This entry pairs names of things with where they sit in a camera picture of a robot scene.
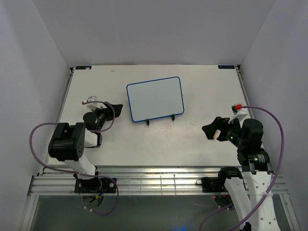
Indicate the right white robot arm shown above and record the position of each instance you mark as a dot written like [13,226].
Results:
[247,186]

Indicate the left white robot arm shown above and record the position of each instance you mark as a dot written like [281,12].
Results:
[69,141]

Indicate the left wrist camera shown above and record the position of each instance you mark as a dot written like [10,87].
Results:
[92,101]

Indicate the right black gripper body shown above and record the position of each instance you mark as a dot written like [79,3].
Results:
[231,132]

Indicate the yellow whiteboard eraser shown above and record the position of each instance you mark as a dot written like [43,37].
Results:
[216,134]

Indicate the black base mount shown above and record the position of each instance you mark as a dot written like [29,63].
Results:
[209,184]
[95,185]

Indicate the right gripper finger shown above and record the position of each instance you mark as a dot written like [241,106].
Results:
[220,122]
[209,131]

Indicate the blue framed whiteboard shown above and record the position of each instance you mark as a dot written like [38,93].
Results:
[155,99]

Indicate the left blue table label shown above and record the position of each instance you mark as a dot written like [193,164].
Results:
[83,67]

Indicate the wire easel stand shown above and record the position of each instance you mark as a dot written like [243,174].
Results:
[160,119]

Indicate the right blue table label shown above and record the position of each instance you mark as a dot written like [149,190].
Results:
[226,67]

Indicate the blue table label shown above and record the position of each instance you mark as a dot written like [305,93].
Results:
[83,67]
[226,67]

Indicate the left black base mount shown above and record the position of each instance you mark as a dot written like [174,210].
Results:
[95,185]

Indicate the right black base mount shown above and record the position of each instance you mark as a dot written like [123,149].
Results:
[209,184]

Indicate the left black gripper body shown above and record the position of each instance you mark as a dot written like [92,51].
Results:
[102,116]

